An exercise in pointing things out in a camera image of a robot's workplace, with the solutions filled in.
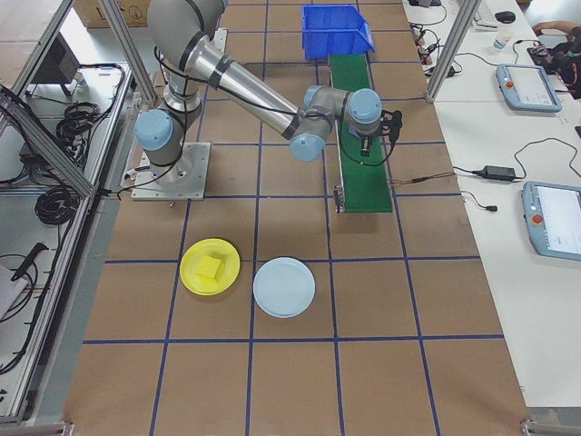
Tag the yellow foam block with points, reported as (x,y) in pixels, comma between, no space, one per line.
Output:
(209,268)

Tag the person bare forearm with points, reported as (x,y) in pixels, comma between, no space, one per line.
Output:
(551,28)

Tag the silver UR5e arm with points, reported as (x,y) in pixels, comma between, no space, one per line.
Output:
(245,86)

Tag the light blue plate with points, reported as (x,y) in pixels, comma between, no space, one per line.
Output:
(283,288)

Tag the yellow plate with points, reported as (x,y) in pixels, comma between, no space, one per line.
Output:
(195,281)

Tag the green conveyor belt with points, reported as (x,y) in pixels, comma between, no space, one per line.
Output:
(367,191)

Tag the blue plastic bin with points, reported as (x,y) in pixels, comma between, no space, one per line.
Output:
(336,41)

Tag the black power adapter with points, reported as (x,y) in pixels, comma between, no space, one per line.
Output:
(498,172)

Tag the white paper cup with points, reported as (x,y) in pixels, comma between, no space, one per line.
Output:
(502,41)

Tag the light blue teach pendant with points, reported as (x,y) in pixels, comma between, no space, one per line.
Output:
(528,88)
(556,222)

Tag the black computer mouse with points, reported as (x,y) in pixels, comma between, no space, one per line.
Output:
(505,16)

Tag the small black red device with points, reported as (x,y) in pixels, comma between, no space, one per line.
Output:
(540,50)

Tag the person in black shirt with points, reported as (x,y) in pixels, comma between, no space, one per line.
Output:
(567,63)

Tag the brown cardboard box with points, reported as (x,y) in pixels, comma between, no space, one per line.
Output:
(91,13)

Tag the black rectangular panel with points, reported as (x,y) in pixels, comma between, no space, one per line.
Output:
(59,63)

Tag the aluminium extrusion bar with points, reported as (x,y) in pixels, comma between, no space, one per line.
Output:
(551,428)
(36,429)

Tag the aluminium frame bracket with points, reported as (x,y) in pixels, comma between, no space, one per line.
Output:
(449,54)

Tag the white square base plate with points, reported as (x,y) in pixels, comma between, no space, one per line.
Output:
(221,41)
(195,181)

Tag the metal V-shaped frame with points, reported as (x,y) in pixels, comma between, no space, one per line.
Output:
(54,154)

